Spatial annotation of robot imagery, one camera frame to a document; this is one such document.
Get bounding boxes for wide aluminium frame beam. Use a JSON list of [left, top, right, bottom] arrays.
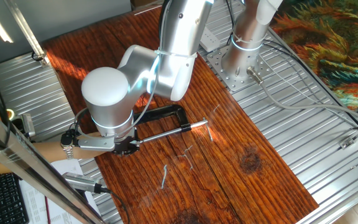
[[0, 98, 106, 224]]

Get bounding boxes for thin slanted metal bar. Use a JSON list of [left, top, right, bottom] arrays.
[[3, 0, 52, 68]]

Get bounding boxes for brown wooden board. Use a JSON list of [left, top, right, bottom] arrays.
[[41, 4, 319, 224]]

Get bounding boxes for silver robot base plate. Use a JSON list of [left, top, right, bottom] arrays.
[[206, 44, 275, 93]]

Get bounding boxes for black cable of flat camera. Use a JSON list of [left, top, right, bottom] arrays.
[[93, 182, 131, 224]]

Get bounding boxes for silver wristwatch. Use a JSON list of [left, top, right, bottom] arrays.
[[60, 141, 75, 160]]

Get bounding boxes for bare person forearm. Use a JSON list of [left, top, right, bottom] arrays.
[[0, 140, 63, 180]]

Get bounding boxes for silver camera lying flat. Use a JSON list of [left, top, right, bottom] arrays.
[[62, 172, 96, 193]]

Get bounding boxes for grey cable with metal connector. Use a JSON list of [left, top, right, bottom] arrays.
[[246, 66, 358, 125]]

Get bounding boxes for colourful painted rug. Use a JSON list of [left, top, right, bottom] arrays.
[[270, 0, 358, 110]]

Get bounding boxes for bare person hand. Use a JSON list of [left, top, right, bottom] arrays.
[[73, 147, 114, 161]]

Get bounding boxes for black keyboard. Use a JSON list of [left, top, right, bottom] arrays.
[[0, 172, 30, 224]]

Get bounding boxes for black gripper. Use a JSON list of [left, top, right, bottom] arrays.
[[113, 133, 139, 157]]

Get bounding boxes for black camera cable with plug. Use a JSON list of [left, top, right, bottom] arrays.
[[60, 107, 90, 147]]

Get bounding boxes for printed white paper sheets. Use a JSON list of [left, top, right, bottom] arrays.
[[19, 159, 101, 224]]

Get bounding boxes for red pen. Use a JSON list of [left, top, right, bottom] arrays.
[[44, 195, 52, 224]]

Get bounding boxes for silver camera on mount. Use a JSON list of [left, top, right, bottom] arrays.
[[12, 113, 37, 139]]

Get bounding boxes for white power strip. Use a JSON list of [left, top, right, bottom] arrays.
[[199, 26, 221, 53]]

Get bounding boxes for black C-clamp with steel screw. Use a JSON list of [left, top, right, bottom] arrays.
[[134, 104, 214, 144]]

